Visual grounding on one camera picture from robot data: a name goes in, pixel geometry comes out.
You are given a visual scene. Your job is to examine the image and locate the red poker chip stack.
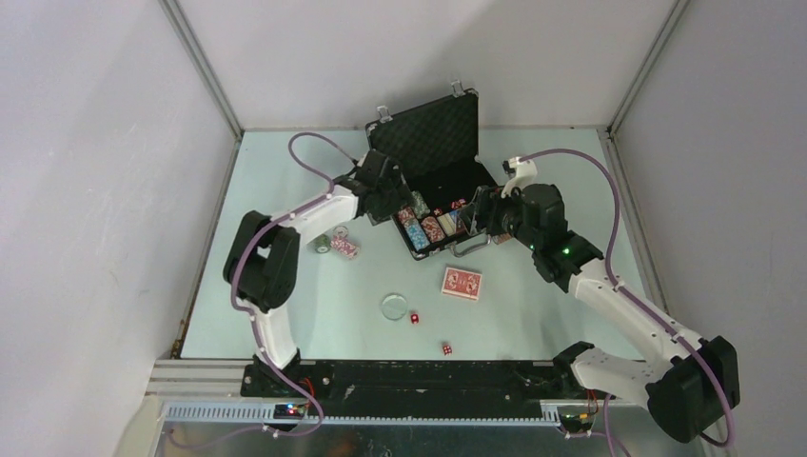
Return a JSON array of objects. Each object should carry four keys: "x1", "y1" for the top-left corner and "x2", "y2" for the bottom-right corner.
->
[{"x1": 421, "y1": 216, "x2": 446, "y2": 244}]

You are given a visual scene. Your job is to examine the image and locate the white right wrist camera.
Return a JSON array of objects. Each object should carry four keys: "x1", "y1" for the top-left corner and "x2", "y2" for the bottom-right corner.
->
[{"x1": 501, "y1": 157, "x2": 538, "y2": 198}]

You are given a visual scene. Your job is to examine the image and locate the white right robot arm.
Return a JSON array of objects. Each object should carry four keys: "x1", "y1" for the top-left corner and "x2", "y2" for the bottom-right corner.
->
[{"x1": 459, "y1": 184, "x2": 740, "y2": 443}]

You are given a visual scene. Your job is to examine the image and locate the green poker chip stack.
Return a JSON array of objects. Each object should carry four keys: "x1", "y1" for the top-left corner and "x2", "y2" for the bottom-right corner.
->
[{"x1": 412, "y1": 191, "x2": 431, "y2": 219}]

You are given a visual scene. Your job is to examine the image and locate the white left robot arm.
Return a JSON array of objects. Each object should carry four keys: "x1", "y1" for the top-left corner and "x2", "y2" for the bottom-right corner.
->
[{"x1": 223, "y1": 150, "x2": 411, "y2": 397}]

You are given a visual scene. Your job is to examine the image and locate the blue card deck in case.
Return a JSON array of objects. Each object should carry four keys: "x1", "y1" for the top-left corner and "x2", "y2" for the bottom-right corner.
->
[{"x1": 437, "y1": 209, "x2": 466, "y2": 236}]

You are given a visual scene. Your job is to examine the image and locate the small green chip stack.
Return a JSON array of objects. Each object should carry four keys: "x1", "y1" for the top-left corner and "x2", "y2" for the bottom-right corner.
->
[{"x1": 312, "y1": 234, "x2": 331, "y2": 254}]

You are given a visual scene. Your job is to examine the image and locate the clear round dealer button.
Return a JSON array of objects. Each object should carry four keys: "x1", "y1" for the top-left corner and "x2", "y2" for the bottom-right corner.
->
[{"x1": 380, "y1": 293, "x2": 409, "y2": 321}]

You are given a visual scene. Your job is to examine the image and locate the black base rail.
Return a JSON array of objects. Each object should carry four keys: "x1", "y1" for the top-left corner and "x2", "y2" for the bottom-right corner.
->
[{"x1": 240, "y1": 360, "x2": 587, "y2": 420}]

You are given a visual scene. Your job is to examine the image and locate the black aluminium poker case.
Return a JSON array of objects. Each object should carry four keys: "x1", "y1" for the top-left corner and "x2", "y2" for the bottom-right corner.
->
[{"x1": 365, "y1": 80, "x2": 505, "y2": 263}]

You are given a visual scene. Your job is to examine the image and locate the red dice in case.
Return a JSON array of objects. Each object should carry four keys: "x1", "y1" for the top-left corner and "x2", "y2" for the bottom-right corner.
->
[{"x1": 432, "y1": 199, "x2": 467, "y2": 216}]

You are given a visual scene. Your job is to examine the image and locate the orange black chip stack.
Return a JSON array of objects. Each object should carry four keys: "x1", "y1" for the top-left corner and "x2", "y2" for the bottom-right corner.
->
[{"x1": 491, "y1": 233, "x2": 512, "y2": 245}]

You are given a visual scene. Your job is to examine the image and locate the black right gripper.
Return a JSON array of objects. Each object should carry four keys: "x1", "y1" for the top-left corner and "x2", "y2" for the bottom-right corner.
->
[{"x1": 457, "y1": 180, "x2": 541, "y2": 251}]

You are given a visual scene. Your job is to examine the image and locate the blue poker chip stack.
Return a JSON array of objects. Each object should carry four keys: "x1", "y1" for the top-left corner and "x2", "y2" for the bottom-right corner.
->
[{"x1": 403, "y1": 218, "x2": 431, "y2": 251}]

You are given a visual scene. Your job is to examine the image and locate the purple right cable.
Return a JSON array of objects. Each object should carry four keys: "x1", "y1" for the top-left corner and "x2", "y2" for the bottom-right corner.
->
[{"x1": 520, "y1": 149, "x2": 738, "y2": 457}]

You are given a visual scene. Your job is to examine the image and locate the red playing card deck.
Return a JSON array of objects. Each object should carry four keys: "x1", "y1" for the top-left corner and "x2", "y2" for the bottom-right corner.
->
[{"x1": 441, "y1": 267, "x2": 482, "y2": 301}]

